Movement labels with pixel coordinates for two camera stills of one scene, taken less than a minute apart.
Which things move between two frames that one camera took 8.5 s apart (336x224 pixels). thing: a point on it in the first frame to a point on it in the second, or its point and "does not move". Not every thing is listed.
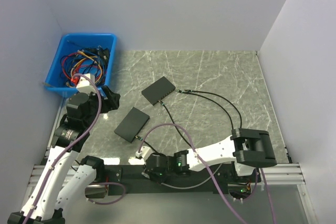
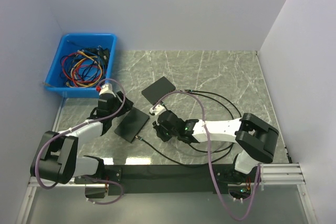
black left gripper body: x=108 y=104 to x=126 y=107
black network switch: x=158 y=90 does not move
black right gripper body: x=158 y=177 to x=165 y=134
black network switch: x=132 y=124 does not move
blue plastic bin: x=71 y=43 does not move
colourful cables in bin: x=104 y=53 does not move
